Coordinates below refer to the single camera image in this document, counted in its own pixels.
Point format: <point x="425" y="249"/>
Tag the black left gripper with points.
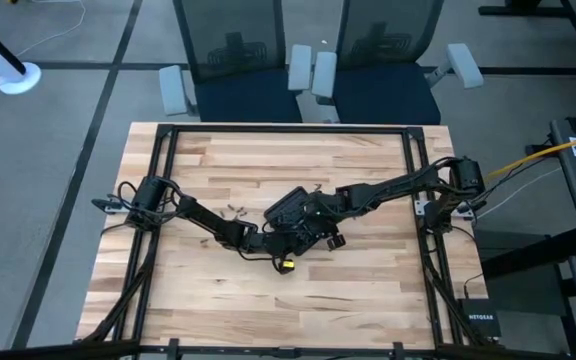
<point x="278" y="242"/>

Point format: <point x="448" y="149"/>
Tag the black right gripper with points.
<point x="328" y="212"/>

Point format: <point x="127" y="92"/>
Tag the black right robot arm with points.
<point x="393" y="187"/>

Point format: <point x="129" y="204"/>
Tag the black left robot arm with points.
<point x="208" y="220"/>

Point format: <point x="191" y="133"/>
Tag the black mesh office chair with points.
<point x="385" y="50"/>
<point x="240" y="50"/>

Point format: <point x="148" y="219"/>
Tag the black desk crossbar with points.
<point x="533" y="252"/>

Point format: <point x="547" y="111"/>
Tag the black desk base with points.
<point x="543" y="10"/>

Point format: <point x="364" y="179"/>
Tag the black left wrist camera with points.
<point x="287" y="265"/>

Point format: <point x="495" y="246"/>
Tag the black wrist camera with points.
<point x="336" y="241"/>
<point x="287" y="265"/>

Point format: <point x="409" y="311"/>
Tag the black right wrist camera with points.
<point x="336" y="241"/>

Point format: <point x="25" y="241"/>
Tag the black Netgear network switch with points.
<point x="480" y="316"/>

